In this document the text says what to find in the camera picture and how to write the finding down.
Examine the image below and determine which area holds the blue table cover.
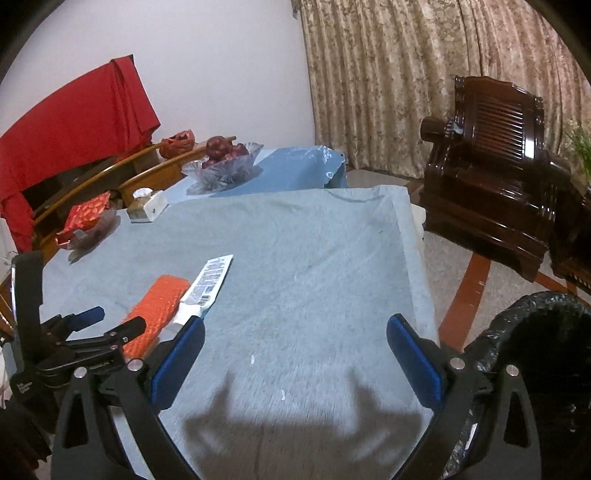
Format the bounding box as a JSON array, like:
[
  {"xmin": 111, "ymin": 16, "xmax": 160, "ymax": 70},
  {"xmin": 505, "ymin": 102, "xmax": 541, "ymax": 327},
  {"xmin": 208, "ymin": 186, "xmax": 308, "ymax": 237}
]
[{"xmin": 164, "ymin": 145, "xmax": 348, "ymax": 205}]

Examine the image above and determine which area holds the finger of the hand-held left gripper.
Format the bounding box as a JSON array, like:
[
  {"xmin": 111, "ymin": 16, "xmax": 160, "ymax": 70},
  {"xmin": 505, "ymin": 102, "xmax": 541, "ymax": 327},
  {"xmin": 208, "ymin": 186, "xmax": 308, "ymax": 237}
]
[
  {"xmin": 44, "ymin": 306, "xmax": 106, "ymax": 340},
  {"xmin": 65, "ymin": 318, "xmax": 147, "ymax": 370}
]

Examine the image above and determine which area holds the orange foam net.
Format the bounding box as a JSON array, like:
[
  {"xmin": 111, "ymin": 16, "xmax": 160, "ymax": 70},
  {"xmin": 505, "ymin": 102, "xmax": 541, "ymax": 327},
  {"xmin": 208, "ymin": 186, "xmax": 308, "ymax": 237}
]
[{"xmin": 121, "ymin": 275, "xmax": 191, "ymax": 361}]

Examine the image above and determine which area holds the beige patterned curtain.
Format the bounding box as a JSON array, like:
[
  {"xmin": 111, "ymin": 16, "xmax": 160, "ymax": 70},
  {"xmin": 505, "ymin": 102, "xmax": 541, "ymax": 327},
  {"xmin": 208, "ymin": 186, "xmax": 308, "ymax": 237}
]
[{"xmin": 293, "ymin": 0, "xmax": 591, "ymax": 182}]

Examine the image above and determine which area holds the white squeeze tube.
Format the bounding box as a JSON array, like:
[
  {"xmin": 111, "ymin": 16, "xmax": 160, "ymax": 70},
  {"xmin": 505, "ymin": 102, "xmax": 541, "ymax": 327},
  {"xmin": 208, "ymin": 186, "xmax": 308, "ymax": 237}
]
[{"xmin": 172, "ymin": 254, "xmax": 234, "ymax": 329}]

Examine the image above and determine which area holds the dark wooden armchair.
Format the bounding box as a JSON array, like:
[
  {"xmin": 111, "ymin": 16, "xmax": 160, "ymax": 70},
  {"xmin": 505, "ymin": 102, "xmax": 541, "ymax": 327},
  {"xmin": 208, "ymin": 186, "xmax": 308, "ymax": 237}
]
[{"xmin": 419, "ymin": 76, "xmax": 574, "ymax": 284}]

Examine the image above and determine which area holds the dark wooden side furniture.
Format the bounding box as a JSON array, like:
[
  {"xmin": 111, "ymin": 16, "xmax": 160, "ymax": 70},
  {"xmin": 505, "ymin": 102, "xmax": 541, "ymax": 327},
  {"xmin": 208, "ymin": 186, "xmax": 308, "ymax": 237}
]
[{"xmin": 549, "ymin": 184, "xmax": 591, "ymax": 296}]

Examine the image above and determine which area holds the red woven basket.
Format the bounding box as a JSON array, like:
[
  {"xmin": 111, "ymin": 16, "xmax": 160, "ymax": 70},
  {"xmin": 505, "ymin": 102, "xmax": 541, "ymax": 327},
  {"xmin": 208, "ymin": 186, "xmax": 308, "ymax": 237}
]
[{"xmin": 159, "ymin": 130, "xmax": 197, "ymax": 158}]

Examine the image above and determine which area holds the green potted plant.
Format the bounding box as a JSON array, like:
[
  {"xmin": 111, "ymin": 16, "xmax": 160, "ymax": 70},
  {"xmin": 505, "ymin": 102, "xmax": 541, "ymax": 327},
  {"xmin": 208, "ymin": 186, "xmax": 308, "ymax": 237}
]
[{"xmin": 563, "ymin": 121, "xmax": 591, "ymax": 185}]

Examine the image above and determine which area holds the red patterned gift box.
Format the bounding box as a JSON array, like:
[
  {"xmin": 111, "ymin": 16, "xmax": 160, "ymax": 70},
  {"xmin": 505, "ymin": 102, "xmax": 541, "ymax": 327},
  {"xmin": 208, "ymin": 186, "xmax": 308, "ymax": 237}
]
[{"xmin": 56, "ymin": 191, "xmax": 112, "ymax": 247}]

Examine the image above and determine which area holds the grey tablecloth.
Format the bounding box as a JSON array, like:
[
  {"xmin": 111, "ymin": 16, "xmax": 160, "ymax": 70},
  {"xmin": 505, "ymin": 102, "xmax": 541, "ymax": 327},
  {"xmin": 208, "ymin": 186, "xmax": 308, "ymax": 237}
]
[{"xmin": 39, "ymin": 185, "xmax": 440, "ymax": 480}]

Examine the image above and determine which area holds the red cloth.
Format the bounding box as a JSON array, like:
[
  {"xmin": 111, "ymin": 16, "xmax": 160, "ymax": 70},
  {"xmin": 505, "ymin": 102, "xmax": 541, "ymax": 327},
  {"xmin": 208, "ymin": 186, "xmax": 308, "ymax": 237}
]
[{"xmin": 0, "ymin": 55, "xmax": 161, "ymax": 254}]

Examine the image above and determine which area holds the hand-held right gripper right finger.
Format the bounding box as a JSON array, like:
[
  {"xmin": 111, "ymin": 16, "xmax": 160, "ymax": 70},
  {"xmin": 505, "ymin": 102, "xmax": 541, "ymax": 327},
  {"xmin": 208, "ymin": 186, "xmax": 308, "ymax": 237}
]
[{"xmin": 386, "ymin": 313, "xmax": 542, "ymax": 480}]

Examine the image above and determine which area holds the light wooden chair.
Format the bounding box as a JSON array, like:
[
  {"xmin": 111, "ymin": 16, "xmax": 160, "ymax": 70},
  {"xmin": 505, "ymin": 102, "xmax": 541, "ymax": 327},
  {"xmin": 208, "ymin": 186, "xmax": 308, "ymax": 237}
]
[
  {"xmin": 117, "ymin": 135, "xmax": 237, "ymax": 209},
  {"xmin": 30, "ymin": 144, "xmax": 163, "ymax": 252}
]

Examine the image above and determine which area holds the black bag-lined trash bin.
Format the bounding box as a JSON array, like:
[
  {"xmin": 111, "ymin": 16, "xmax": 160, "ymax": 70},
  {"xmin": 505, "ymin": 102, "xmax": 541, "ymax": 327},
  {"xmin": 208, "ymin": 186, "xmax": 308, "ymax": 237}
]
[{"xmin": 441, "ymin": 291, "xmax": 591, "ymax": 480}]

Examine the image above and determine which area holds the white tissue box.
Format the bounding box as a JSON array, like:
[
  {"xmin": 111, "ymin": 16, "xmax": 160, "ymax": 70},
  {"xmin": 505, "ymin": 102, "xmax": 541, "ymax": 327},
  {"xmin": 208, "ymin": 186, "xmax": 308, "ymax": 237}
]
[{"xmin": 127, "ymin": 187, "xmax": 168, "ymax": 223}]

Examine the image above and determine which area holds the glass fruit bowl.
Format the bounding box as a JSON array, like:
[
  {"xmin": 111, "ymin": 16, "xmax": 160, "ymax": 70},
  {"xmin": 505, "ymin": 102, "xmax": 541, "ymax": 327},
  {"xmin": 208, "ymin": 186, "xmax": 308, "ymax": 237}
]
[{"xmin": 181, "ymin": 142, "xmax": 264, "ymax": 191}]

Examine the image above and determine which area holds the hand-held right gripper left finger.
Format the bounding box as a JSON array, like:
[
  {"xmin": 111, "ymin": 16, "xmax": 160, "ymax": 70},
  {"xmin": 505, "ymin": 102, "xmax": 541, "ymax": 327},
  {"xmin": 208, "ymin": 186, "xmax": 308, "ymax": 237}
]
[{"xmin": 52, "ymin": 315, "xmax": 206, "ymax": 480}]

